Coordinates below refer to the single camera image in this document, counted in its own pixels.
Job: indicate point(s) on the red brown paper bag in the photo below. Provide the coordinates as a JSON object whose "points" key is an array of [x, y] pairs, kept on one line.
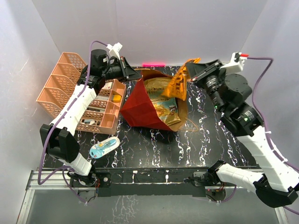
{"points": [[139, 111]]}

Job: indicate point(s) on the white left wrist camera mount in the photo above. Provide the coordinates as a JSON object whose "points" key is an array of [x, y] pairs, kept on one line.
{"points": [[114, 50]]}

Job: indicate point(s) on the gold teal kettle chips bag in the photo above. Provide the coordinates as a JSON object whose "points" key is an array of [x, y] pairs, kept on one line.
{"points": [[166, 107]]}

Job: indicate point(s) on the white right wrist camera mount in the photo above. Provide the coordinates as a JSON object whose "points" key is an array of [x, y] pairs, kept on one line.
{"points": [[236, 63]]}

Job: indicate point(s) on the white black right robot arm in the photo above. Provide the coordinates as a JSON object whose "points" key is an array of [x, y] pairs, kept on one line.
{"points": [[278, 183]]}

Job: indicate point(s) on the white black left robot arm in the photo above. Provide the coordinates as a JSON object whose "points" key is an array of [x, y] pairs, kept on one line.
{"points": [[58, 136]]}

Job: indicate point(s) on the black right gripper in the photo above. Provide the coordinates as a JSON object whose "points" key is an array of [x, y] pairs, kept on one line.
{"points": [[194, 68]]}

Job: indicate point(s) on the yellow item in organizer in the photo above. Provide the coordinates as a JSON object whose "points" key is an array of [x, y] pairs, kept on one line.
{"points": [[116, 98]]}

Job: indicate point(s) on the blue white packaged item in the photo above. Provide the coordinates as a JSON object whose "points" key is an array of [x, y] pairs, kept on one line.
{"points": [[104, 147]]}

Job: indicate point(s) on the orange honey dijon chip bag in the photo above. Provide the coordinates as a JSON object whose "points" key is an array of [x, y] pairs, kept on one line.
{"points": [[177, 87]]}

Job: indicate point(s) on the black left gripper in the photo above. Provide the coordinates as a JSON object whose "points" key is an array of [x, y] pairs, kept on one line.
{"points": [[127, 72]]}

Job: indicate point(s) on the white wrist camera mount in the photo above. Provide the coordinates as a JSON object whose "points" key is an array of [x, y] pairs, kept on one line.
{"points": [[114, 50], [236, 63]]}

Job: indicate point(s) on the pink tape strip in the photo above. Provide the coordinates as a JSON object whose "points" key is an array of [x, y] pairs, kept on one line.
{"points": [[153, 64]]}

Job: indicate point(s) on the peach plastic file organizer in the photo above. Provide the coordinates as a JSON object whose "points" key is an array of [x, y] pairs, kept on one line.
{"points": [[101, 116]]}

